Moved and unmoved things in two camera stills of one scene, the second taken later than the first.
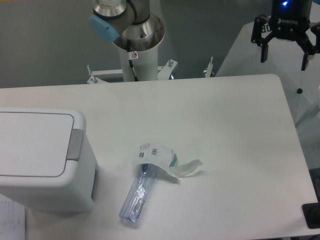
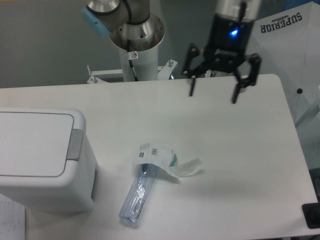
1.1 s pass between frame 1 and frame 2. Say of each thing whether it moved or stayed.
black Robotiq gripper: moved
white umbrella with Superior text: stayed
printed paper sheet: stayed
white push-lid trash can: stayed
